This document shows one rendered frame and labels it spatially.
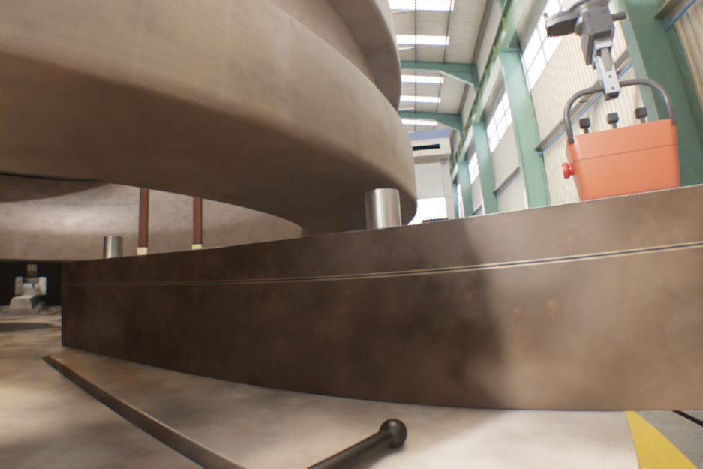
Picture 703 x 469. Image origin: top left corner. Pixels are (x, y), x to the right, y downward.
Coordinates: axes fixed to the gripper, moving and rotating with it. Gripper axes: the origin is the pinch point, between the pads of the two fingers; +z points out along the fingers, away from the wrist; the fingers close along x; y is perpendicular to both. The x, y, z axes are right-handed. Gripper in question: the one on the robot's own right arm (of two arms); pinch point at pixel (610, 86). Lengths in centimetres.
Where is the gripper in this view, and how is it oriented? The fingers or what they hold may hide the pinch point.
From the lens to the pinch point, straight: 86.9
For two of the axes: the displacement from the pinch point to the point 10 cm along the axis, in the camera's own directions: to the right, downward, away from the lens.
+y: 8.6, -1.4, -4.9
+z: 0.5, 9.8, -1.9
